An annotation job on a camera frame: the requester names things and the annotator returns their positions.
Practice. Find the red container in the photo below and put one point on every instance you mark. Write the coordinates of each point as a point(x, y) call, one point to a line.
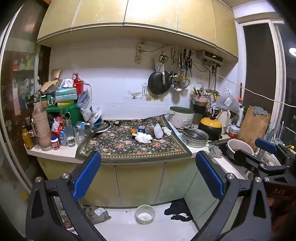
point(78, 85)

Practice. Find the teal tissue box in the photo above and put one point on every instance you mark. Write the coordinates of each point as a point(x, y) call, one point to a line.
point(66, 95)

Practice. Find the small dark jar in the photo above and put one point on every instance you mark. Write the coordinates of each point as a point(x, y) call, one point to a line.
point(141, 129)

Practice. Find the brown paper bag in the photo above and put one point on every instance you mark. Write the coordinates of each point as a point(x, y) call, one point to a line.
point(49, 86)

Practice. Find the clear plastic bag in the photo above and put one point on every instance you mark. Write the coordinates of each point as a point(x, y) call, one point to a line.
point(85, 102)

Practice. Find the white plastic bucket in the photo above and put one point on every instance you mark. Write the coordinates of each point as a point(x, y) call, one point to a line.
point(145, 214)

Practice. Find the steel ladle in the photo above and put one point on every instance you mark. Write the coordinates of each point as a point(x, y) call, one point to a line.
point(177, 87)

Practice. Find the white ribbed plastic wrapper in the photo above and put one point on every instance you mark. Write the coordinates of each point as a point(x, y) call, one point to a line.
point(158, 131)

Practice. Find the floral table mat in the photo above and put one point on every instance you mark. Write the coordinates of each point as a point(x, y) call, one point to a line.
point(129, 148)

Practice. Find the grey plastic bag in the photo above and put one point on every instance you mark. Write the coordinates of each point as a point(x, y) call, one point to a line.
point(99, 215)

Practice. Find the red snack packet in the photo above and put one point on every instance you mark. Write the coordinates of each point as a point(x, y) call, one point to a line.
point(56, 126)

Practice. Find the checked cloth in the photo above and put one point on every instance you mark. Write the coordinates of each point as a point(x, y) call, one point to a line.
point(260, 110)

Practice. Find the small crumpled white tissue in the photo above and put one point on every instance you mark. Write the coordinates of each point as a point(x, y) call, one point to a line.
point(167, 131)

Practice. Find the grey wall heater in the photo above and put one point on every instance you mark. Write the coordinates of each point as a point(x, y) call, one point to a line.
point(210, 56)

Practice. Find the pink utensil holder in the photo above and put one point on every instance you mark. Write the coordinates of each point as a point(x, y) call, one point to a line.
point(200, 99)

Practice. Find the blue bowl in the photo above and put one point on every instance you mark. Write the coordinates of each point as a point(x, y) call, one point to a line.
point(98, 122)

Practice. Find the black wok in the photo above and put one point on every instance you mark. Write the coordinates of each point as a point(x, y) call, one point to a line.
point(157, 83)

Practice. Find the steel strainer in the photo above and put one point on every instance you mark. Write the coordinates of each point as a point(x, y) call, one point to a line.
point(184, 81)

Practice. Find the steel basin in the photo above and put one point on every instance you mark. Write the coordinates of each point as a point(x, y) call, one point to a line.
point(195, 138)

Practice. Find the white pill bottle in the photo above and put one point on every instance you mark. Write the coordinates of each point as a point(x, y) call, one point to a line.
point(55, 143)

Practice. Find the white thermos jug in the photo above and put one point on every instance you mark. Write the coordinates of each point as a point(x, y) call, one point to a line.
point(224, 121)

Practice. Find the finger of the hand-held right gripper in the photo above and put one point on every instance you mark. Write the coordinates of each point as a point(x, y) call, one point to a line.
point(247, 161)
point(266, 144)

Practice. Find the wooden cutting board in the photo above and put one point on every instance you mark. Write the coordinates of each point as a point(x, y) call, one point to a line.
point(253, 129)

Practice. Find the yellow and black pot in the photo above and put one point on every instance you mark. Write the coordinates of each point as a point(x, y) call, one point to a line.
point(210, 128)

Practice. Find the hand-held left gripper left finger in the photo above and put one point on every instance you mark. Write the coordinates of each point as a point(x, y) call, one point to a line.
point(86, 177)

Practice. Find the clear glass cup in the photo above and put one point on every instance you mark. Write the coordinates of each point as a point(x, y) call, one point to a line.
point(79, 135)

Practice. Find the yellow oil bottle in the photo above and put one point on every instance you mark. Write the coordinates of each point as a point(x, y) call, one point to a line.
point(27, 139)

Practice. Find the orange peel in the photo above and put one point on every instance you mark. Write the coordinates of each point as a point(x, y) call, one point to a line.
point(133, 131)

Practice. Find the green plastic stool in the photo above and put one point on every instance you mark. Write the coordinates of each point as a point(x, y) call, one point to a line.
point(71, 111)

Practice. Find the small dark bottle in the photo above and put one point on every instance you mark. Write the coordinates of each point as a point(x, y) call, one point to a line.
point(118, 123)

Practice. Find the beige wall cabinet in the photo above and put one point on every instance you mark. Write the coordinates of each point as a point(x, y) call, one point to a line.
point(138, 16)

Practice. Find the window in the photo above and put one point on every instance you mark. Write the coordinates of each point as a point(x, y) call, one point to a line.
point(259, 69)

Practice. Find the grey cloth bag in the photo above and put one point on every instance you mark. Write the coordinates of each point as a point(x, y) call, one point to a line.
point(227, 103)

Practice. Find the clear water bottle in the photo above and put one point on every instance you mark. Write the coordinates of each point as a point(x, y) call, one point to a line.
point(69, 132)

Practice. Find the dark cloth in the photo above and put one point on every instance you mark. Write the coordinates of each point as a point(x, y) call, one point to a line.
point(178, 209)

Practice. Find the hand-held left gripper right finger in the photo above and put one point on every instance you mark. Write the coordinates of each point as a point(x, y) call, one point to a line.
point(209, 176)

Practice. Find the grey dish rag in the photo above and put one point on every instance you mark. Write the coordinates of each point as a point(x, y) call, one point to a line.
point(215, 151)

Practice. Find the white rice cooker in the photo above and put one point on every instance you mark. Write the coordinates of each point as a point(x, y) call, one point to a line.
point(181, 117)

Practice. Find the white bowl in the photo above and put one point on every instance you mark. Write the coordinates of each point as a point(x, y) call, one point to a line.
point(238, 147)

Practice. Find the white power strip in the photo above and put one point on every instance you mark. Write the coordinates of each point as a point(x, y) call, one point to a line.
point(139, 54)

